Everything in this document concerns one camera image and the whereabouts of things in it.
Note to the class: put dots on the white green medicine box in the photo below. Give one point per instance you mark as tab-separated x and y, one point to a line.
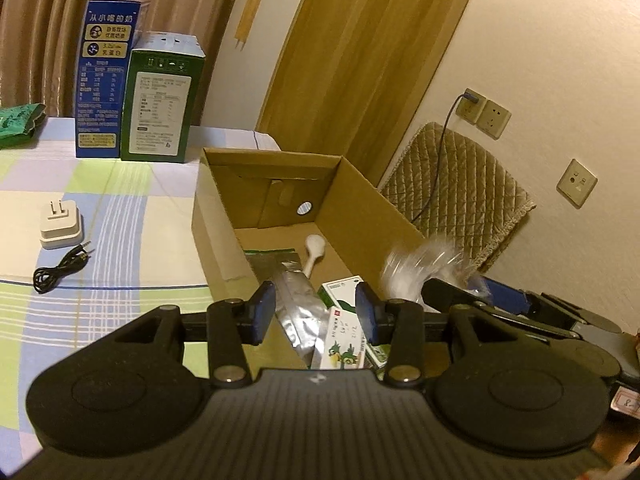
340	292

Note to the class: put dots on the green milk carton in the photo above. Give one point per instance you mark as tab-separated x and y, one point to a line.
157	105

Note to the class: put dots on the white plug adapter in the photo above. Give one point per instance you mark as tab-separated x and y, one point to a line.
61	225

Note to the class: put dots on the green plastic packet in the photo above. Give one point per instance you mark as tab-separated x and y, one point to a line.
17	125

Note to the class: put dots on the beige round pin wall socket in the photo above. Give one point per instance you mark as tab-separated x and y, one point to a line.
577	183

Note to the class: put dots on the brown cardboard box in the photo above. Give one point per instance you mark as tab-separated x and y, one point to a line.
220	220

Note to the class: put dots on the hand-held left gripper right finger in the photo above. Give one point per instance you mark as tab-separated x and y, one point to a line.
366	312

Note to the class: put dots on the checked tablecloth desktop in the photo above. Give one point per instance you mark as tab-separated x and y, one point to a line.
125	200

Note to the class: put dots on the wall socket with plug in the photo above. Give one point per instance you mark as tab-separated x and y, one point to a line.
471	106

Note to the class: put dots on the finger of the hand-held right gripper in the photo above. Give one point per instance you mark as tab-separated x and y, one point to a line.
442	292
502	294

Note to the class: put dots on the silver green foil bag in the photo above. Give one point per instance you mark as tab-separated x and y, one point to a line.
295	305

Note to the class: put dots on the clear plastic packaging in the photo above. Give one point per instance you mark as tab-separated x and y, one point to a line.
425	265

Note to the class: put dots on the blue milk carton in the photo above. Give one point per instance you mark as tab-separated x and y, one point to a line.
100	85

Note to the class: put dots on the yellow wall strip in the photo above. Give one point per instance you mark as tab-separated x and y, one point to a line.
249	15

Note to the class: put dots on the white plastic spoon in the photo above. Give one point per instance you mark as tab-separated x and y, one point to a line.
314	250

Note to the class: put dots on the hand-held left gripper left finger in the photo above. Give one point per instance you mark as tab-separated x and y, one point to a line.
263	312

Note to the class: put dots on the chair with quilted cover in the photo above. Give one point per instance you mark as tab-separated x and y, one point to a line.
460	185

